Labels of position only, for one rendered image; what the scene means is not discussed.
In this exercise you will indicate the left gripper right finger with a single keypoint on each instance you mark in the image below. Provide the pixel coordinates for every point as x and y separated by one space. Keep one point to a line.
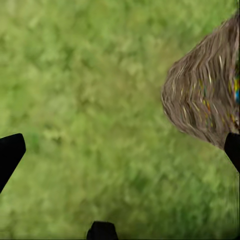
232 149

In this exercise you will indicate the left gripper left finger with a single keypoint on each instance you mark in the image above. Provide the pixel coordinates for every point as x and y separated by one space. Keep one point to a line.
12 149

